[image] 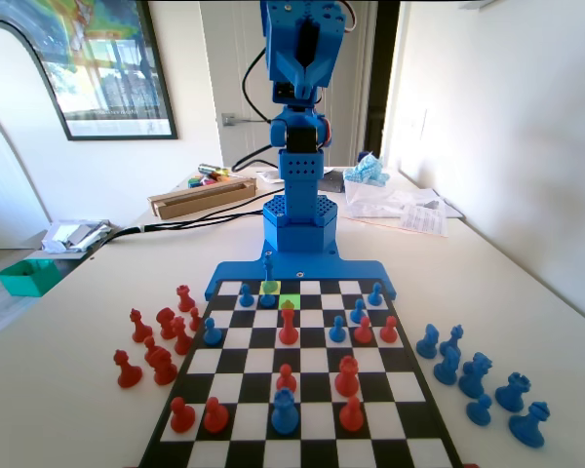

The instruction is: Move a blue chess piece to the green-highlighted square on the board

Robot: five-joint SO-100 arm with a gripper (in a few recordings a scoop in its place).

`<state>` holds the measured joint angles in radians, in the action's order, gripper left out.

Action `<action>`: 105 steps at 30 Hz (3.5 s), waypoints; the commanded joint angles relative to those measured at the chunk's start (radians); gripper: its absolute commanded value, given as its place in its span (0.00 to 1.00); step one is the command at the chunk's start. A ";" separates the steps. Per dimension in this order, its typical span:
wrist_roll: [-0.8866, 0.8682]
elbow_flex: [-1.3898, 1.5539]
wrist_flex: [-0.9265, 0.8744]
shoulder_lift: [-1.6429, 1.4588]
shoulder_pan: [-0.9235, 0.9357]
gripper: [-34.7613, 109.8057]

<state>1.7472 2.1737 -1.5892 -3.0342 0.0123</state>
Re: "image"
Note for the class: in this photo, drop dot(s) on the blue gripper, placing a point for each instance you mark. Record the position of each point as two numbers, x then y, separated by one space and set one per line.
304 73

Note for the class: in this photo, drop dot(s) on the blue piece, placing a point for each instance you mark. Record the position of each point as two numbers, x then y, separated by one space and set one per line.
268 270

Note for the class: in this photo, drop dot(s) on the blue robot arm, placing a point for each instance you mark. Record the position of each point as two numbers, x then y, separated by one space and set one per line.
300 195

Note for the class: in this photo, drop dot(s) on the red king board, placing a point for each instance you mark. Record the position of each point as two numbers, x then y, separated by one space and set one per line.
286 329

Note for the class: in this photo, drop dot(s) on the white door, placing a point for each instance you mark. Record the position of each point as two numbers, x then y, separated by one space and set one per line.
234 73

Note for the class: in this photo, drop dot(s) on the white paper sheet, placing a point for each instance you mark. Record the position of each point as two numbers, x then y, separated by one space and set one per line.
269 178

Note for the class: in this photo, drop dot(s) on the dark foil pouch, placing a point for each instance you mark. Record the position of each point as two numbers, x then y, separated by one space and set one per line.
332 181

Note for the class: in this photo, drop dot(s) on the blue and white cloth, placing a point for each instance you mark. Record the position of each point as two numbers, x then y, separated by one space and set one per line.
368 170

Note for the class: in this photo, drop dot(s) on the silver tube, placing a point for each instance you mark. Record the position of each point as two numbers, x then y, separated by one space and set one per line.
209 169

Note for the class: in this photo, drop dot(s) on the clear plastic bag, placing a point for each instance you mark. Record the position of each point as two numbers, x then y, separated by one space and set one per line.
380 200

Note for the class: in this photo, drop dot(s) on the colourful small blocks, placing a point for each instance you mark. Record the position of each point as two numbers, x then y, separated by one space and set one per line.
197 183

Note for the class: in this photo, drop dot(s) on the long cardboard box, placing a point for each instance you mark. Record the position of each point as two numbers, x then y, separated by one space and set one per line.
200 200

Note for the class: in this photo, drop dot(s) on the printed paper sheet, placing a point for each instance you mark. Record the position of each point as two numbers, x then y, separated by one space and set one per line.
424 220

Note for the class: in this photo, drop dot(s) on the black framed poster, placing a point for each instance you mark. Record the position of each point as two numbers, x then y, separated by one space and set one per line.
107 63

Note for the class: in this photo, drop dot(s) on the blue pawn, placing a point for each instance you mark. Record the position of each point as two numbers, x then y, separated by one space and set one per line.
357 313
479 411
375 295
267 300
211 334
245 297
338 331

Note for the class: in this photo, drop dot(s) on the red rook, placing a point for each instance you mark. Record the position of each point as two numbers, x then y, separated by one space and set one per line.
347 378
185 300

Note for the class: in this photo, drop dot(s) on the pile of papers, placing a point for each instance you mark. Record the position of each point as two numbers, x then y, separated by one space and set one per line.
73 234

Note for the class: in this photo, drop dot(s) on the red knight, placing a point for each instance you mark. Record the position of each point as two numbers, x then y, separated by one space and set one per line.
164 370
165 322

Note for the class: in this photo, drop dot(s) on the black and white chessboard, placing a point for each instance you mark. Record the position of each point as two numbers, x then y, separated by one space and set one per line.
312 361

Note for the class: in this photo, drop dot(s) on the blue knight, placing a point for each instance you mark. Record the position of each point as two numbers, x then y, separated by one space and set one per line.
474 376
427 341

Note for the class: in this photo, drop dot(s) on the white arched panel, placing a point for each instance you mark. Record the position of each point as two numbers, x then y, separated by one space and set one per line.
10 146

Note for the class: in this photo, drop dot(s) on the blue rook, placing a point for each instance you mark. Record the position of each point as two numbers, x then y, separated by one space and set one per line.
512 394
285 414

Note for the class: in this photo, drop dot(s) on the green plastic box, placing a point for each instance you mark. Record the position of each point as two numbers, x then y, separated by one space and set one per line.
27 278

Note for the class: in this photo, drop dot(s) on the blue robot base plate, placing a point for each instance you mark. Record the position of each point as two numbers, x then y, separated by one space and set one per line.
322 270

